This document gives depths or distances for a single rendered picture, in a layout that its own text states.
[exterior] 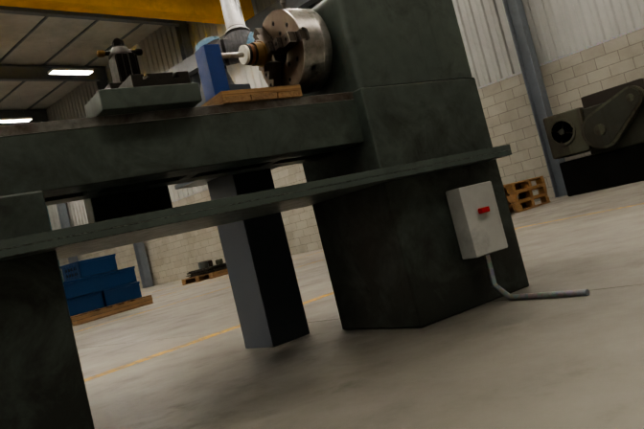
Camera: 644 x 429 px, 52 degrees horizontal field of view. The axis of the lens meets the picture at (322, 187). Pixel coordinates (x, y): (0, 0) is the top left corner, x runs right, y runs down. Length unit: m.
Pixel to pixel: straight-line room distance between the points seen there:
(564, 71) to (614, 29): 1.06
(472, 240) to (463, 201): 0.15
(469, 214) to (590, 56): 10.25
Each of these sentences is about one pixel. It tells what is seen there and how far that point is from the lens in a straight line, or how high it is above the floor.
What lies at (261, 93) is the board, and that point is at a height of 0.89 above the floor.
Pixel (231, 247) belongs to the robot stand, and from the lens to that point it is 2.80.
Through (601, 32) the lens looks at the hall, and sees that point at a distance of 12.57.
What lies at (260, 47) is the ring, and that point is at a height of 1.09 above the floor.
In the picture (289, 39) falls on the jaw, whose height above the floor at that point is 1.08.
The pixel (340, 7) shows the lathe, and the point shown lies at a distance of 2.44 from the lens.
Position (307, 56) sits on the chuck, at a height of 1.01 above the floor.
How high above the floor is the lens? 0.40
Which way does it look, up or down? 4 degrees up
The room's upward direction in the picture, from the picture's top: 14 degrees counter-clockwise
